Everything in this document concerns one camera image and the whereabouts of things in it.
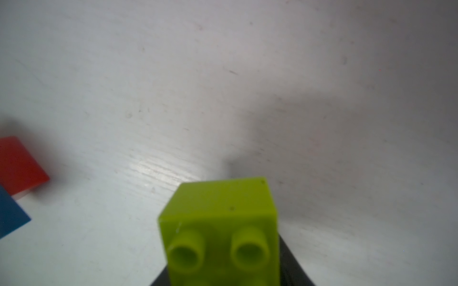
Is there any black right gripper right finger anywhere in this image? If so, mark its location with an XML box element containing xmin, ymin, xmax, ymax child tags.
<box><xmin>279</xmin><ymin>236</ymin><xmax>315</xmax><ymax>286</ymax></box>

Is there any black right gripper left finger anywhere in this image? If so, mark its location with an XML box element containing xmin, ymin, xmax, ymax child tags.
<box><xmin>150</xmin><ymin>266</ymin><xmax>170</xmax><ymax>286</ymax></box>

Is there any green lego brick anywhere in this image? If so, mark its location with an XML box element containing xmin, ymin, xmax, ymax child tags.
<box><xmin>158</xmin><ymin>177</ymin><xmax>280</xmax><ymax>286</ymax></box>

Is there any dark blue square lego brick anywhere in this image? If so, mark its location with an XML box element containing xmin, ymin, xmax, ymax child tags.
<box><xmin>0</xmin><ymin>186</ymin><xmax>31</xmax><ymax>238</ymax></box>

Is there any red lego brick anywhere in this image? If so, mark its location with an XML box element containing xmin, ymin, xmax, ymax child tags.
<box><xmin>1</xmin><ymin>136</ymin><xmax>50</xmax><ymax>200</ymax></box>

